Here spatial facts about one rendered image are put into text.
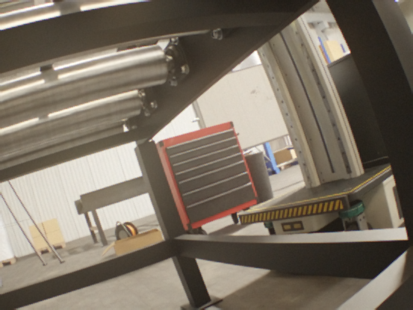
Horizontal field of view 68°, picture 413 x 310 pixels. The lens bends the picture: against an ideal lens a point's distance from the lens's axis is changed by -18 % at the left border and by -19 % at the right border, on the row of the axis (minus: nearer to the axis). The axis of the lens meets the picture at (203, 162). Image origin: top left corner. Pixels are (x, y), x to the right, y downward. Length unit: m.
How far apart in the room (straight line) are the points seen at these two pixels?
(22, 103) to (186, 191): 2.37
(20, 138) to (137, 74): 0.45
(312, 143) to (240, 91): 4.06
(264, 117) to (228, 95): 0.66
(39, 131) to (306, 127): 1.18
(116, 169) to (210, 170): 8.10
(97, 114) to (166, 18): 0.72
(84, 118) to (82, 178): 9.84
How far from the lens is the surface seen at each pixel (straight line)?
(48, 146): 1.43
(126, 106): 1.19
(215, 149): 3.24
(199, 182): 3.12
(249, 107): 5.67
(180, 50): 0.98
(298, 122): 1.72
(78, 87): 0.88
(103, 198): 5.93
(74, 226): 10.87
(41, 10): 0.62
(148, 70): 0.92
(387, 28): 0.48
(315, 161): 1.73
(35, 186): 10.96
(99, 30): 0.46
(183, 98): 1.05
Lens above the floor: 0.53
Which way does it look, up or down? 2 degrees up
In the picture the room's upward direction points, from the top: 19 degrees counter-clockwise
